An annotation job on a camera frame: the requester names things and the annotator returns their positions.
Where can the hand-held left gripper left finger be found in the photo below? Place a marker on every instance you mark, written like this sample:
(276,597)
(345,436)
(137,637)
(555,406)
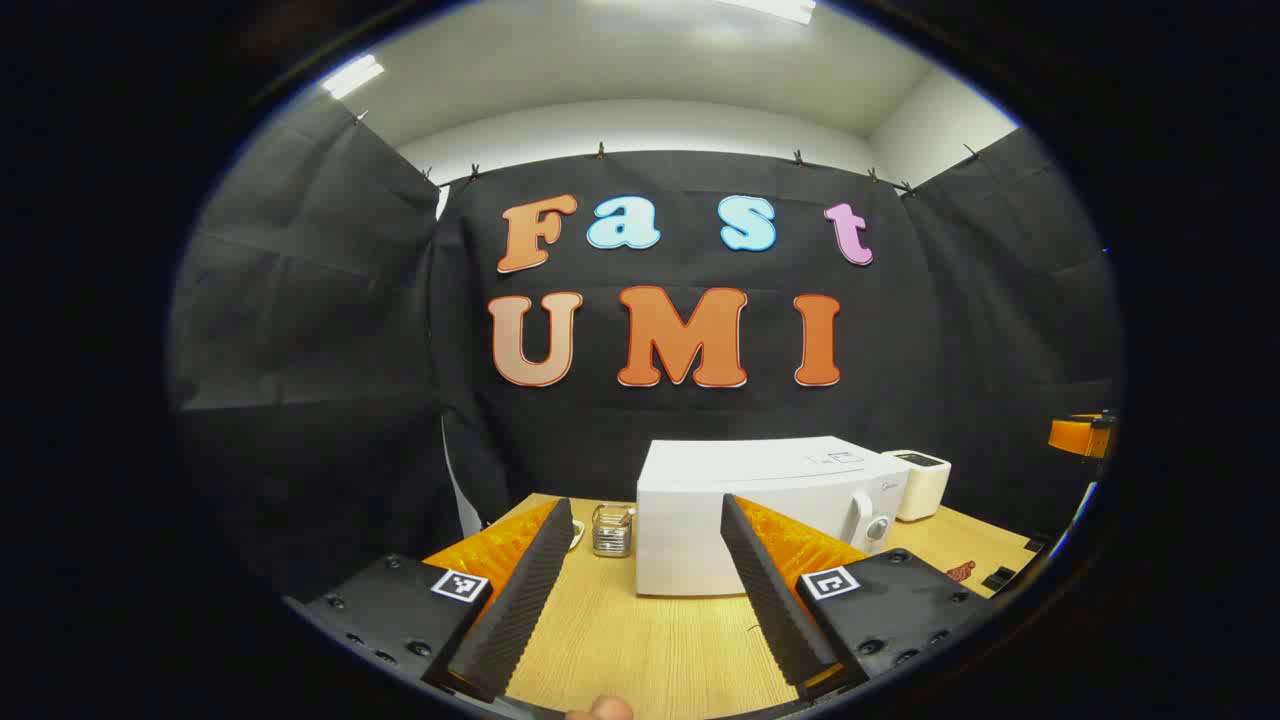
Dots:
(520,600)

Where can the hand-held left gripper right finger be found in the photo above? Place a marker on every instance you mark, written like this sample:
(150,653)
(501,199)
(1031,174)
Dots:
(775,600)

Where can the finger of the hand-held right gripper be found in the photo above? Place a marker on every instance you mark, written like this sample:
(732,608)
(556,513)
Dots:
(1078,435)

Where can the white microwave oven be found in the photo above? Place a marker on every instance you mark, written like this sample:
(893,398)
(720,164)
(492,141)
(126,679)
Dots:
(690,520)

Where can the white divided condiment dish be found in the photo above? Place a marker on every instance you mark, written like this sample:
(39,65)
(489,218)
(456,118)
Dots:
(577,536)

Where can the metal mesh utensil holder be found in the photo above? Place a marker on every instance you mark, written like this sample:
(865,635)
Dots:
(612,535)

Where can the small black block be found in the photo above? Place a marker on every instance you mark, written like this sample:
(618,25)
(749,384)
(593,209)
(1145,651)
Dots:
(1037,543)
(998,578)

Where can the white toaster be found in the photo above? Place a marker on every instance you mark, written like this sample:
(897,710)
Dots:
(920,490)

